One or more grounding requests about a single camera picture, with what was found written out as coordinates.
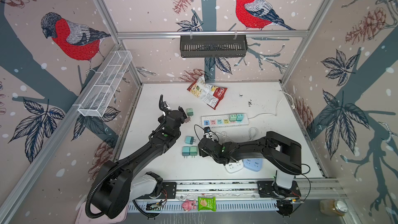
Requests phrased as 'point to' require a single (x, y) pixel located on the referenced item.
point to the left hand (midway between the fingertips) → (173, 110)
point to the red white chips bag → (211, 95)
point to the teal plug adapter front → (185, 151)
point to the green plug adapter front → (193, 151)
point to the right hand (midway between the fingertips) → (201, 147)
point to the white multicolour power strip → (222, 121)
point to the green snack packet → (208, 203)
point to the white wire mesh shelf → (95, 102)
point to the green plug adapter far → (189, 112)
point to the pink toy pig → (188, 205)
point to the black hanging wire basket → (213, 47)
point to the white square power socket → (233, 167)
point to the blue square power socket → (255, 164)
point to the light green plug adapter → (233, 117)
